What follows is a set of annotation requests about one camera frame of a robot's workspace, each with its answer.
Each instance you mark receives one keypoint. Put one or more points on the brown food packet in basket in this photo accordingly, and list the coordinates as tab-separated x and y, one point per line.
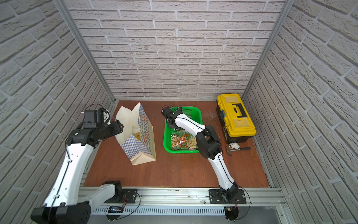
183	141

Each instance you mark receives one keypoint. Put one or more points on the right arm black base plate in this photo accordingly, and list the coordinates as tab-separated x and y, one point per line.
218	196

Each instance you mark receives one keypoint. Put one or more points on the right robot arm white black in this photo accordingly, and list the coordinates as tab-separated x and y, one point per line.
209	147

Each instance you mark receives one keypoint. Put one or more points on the hammer with black handle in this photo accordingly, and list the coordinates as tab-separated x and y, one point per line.
229	151

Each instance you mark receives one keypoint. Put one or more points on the white blue checkered paper bag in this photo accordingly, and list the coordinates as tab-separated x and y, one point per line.
137	139

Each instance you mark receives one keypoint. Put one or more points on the yellow corn packet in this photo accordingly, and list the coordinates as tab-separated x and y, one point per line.
137	136

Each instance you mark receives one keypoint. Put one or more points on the green plastic basket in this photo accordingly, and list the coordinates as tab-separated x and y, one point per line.
192	112

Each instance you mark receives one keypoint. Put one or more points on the aluminium front rail frame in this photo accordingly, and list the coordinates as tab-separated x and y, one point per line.
192	201

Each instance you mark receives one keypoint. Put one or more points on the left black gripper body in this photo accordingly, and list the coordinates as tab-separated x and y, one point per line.
118	126

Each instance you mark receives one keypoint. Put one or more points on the yellow black toolbox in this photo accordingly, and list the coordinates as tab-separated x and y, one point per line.
235	120

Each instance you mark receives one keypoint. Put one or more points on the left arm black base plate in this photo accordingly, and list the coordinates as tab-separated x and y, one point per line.
124	196

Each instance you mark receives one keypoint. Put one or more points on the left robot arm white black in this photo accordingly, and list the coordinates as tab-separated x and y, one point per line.
62	205

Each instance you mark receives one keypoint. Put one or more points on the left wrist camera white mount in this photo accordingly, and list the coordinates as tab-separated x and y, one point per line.
106	116

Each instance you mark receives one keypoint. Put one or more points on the small circuit board left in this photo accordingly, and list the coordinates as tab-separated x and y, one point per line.
115	210

